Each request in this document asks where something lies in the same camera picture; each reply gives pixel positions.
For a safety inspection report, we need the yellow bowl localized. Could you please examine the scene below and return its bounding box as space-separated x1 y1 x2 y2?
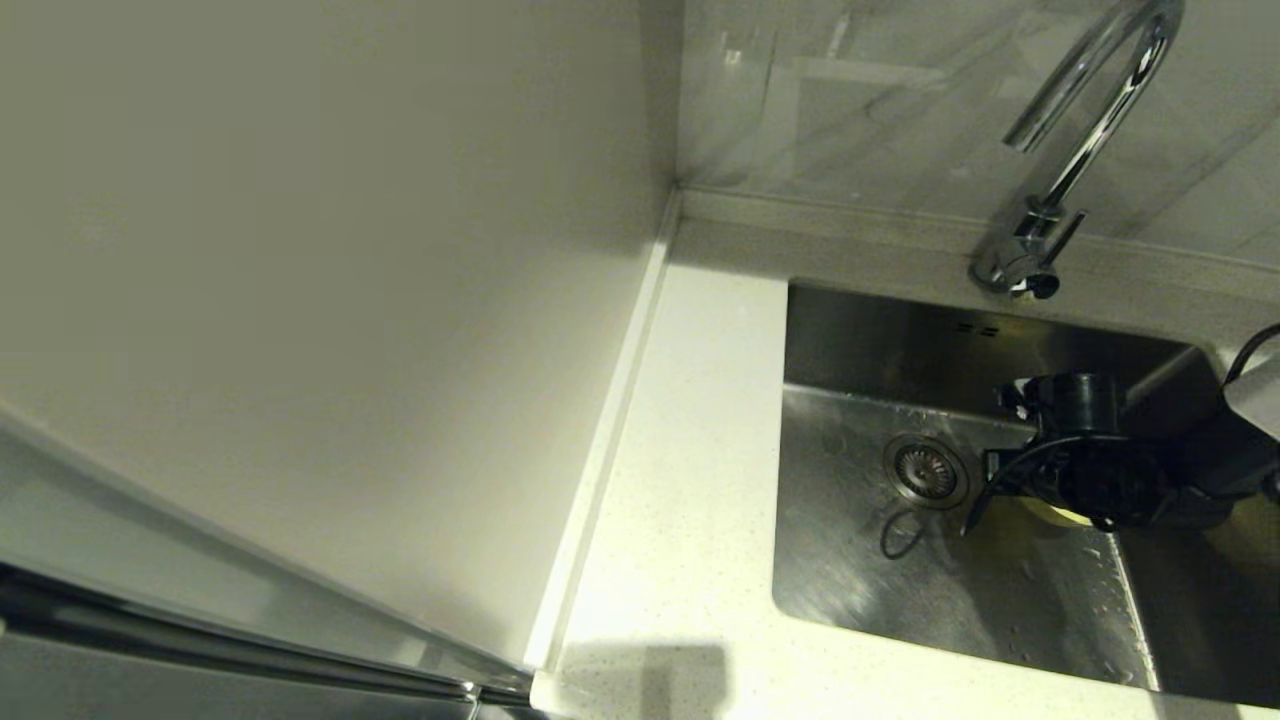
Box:
1018 495 1106 529

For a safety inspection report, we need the chrome faucet lever handle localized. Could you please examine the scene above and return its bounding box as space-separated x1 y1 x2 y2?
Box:
1045 208 1088 263

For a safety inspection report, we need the stainless steel sink basin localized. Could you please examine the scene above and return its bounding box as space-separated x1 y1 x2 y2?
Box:
772 280 1280 709

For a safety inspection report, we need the round metal drain strainer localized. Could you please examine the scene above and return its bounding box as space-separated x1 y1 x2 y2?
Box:
883 433 971 511

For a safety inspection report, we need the chrome gooseneck faucet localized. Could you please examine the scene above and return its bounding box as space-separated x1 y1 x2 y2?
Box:
970 0 1186 299

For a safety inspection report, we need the white edge trim strip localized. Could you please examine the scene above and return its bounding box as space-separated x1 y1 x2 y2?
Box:
523 192 683 693

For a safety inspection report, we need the white appliance side panel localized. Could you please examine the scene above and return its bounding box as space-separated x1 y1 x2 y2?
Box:
0 0 683 673

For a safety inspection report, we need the grey steel appliance door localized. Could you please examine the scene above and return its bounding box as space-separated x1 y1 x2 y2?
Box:
0 400 576 720

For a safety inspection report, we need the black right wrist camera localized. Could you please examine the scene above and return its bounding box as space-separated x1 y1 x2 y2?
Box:
1038 373 1123 439

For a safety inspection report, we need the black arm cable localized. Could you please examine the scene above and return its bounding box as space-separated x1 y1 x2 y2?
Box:
1222 322 1280 389

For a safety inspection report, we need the metal door handle bar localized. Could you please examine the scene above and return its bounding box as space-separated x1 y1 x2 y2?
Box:
0 565 536 706

